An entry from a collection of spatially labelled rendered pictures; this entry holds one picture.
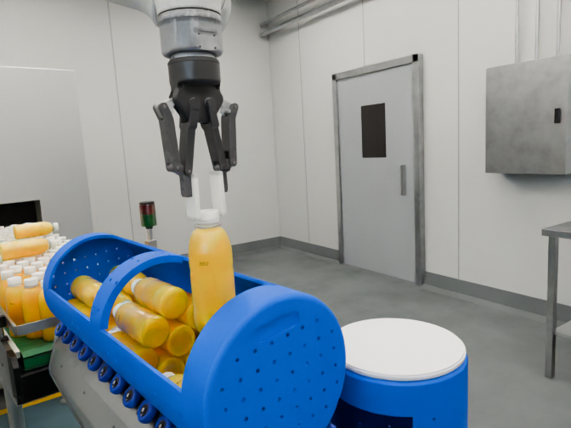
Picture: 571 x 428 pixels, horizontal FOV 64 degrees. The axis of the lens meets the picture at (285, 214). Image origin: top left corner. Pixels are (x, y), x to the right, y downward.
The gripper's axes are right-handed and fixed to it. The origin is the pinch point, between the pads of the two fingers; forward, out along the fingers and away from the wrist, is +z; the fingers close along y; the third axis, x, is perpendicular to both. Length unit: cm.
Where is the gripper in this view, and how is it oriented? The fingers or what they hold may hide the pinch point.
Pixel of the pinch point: (205, 196)
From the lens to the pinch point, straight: 71.6
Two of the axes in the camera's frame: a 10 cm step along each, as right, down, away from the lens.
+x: -6.5, -0.8, 7.6
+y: 7.6, -1.5, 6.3
